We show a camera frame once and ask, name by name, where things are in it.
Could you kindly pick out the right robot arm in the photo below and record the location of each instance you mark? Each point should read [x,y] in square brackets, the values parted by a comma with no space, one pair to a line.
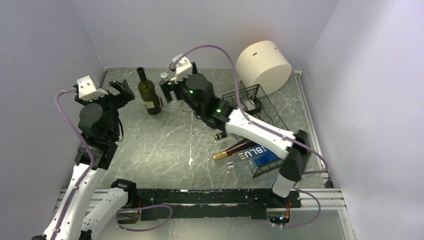
[292,147]

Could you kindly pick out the blue labelled clear bottle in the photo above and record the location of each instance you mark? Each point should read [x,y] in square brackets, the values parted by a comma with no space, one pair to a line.
[250,158]

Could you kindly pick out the gold capped amber wine bottle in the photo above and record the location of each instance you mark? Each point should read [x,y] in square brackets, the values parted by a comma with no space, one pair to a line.
[239,146]

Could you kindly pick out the black wire wine rack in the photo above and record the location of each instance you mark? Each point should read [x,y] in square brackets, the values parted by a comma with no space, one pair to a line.
[270,116]

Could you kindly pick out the cream cylindrical appliance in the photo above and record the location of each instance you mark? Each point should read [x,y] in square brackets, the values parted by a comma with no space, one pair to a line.
[262,63]

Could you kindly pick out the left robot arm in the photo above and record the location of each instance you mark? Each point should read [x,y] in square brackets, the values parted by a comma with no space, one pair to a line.
[99,130]

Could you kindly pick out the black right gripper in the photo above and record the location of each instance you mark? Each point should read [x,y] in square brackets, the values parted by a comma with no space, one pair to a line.
[166,85]

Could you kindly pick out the dark wine bottle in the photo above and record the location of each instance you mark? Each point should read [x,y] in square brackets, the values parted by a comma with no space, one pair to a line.
[148,93]

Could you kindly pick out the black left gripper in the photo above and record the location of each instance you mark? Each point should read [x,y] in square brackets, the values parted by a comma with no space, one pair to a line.
[121,99]

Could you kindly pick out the silver capped clear bottle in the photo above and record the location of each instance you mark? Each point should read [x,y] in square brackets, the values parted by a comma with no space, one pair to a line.
[169,105]

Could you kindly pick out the black gold capped clear bottle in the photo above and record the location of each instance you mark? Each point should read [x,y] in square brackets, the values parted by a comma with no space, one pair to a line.
[220,135]

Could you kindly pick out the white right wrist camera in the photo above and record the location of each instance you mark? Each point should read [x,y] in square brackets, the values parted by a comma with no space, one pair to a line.
[182,69]

